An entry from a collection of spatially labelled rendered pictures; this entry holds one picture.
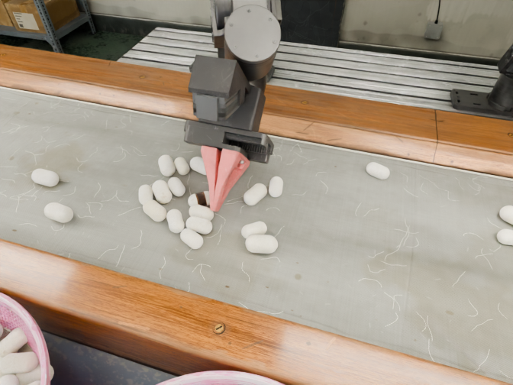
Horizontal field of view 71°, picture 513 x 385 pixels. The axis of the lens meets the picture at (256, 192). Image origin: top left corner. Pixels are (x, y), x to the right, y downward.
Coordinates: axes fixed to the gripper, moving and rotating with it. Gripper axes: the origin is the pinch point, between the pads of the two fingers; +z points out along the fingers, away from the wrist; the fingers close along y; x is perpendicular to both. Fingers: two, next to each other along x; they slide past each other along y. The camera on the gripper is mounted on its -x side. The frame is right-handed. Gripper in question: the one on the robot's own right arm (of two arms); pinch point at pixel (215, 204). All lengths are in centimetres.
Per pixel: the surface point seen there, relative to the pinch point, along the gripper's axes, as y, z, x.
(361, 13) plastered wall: 9, -127, 171
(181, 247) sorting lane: -2.2, 5.8, -2.5
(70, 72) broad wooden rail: -37.7, -17.6, 14.4
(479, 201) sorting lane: 32.5, -7.9, 9.3
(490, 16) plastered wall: 78, -132, 169
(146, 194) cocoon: -9.3, 0.7, -0.4
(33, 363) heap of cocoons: -9.9, 18.0, -12.6
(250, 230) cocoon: 5.3, 2.0, -1.4
